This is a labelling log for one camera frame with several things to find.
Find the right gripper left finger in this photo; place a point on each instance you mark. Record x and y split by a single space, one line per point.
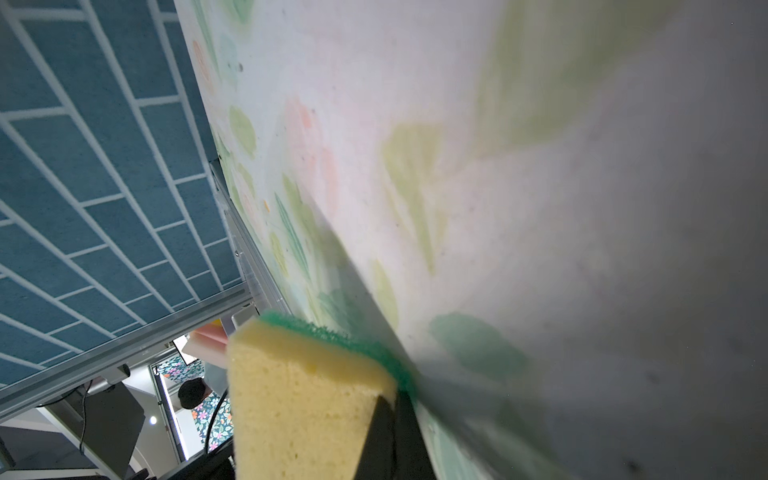
377 460

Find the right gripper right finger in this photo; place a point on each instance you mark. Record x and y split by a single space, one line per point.
411 458

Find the yellow sponge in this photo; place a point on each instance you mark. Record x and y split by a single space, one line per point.
303 397

